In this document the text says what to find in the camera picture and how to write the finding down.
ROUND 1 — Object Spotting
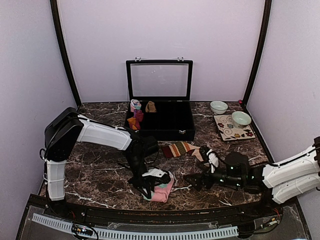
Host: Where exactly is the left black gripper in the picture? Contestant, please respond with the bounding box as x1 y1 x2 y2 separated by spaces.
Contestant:
125 153 155 199

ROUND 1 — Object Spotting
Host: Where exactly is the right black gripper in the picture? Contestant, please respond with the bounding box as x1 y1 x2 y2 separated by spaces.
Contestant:
183 160 244 192

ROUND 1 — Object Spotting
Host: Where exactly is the pink patterned sock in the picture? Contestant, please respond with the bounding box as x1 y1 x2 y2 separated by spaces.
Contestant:
142 171 175 203

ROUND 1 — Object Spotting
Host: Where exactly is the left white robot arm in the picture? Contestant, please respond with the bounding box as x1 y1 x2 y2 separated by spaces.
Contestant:
39 107 174 218

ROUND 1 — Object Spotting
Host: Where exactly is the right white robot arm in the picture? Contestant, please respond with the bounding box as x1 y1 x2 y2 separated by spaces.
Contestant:
184 137 320 217

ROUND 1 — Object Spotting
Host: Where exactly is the striped brown beige sock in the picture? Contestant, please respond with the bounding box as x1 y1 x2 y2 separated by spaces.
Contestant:
161 141 204 163

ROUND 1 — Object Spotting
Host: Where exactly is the floral square plate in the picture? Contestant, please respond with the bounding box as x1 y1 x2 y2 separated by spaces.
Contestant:
213 114 256 142

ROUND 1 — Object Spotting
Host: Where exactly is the rolled orange sock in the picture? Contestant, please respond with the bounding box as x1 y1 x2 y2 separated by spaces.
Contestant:
127 117 141 131

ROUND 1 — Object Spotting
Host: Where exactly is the rolled purple red sock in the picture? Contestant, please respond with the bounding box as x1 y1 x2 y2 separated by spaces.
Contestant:
133 109 144 122

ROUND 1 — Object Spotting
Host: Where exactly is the near pale green bowl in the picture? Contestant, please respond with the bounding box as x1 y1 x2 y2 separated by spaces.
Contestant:
231 111 252 129

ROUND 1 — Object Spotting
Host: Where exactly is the pale green bowl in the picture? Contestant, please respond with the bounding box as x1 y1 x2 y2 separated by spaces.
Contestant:
231 111 252 129
210 100 229 115

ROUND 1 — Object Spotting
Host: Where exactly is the rolled brown sock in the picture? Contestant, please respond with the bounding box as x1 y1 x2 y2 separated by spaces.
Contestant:
145 101 157 113

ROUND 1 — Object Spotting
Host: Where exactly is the far pale green bowl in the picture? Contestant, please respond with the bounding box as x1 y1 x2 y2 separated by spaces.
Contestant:
210 100 229 115

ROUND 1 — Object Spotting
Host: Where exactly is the small circuit board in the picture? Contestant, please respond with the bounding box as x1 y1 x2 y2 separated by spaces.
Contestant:
71 224 94 236

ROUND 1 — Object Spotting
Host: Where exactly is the rolled pink white sock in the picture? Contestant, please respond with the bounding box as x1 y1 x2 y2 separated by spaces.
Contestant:
130 99 142 112

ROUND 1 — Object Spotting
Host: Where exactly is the black glass-lid storage box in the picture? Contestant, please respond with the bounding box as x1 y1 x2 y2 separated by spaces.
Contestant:
125 58 196 141

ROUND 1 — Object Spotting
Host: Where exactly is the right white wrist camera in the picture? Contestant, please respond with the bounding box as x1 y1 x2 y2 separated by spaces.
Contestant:
199 145 220 174

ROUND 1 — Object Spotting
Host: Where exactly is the white slotted cable duct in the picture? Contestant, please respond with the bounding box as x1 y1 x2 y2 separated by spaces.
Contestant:
31 213 239 240

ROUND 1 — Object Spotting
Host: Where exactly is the left black frame post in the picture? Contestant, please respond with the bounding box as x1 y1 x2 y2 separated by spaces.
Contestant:
49 0 82 108

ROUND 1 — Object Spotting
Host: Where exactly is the black frame post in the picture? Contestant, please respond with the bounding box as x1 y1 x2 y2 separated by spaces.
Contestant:
49 0 82 108
242 0 272 108

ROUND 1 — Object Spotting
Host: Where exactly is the right black frame post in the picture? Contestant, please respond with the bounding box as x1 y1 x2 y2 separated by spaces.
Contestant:
242 0 272 108

